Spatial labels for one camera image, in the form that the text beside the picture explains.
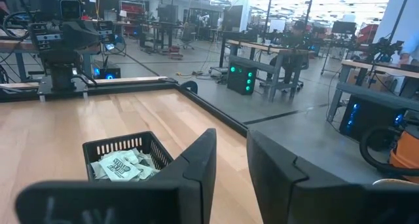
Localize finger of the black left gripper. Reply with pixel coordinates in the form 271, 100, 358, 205
62, 20, 82, 50
81, 20, 101, 49

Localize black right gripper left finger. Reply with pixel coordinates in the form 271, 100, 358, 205
14, 128, 217, 224

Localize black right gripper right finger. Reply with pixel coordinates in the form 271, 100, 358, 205
246, 128, 419, 224

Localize grey wooden-top workbench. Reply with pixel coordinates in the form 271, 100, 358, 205
0, 27, 99, 83
218, 39, 310, 102

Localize black computer blue lights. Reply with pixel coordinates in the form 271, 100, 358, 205
93, 60, 121, 80
339, 94, 409, 143

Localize black slotted plastic basket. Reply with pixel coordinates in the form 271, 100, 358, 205
82, 130, 174, 182

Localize orange shop vacuum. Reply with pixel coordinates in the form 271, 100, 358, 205
359, 124, 419, 177

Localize black table edge clamp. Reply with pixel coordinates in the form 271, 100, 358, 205
179, 80, 199, 94

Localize black computer green lights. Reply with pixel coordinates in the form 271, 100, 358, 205
227, 62, 258, 96

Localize wooden robot station table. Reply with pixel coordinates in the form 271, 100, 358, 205
327, 59, 419, 122

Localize person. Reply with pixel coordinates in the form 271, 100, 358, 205
266, 20, 310, 87
399, 30, 419, 66

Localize red tool cabinet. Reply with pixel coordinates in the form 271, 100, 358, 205
356, 23, 379, 45

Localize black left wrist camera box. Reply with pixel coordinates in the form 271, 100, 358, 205
58, 0, 82, 21

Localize black table edge rail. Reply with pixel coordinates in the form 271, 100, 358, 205
0, 76, 249, 138

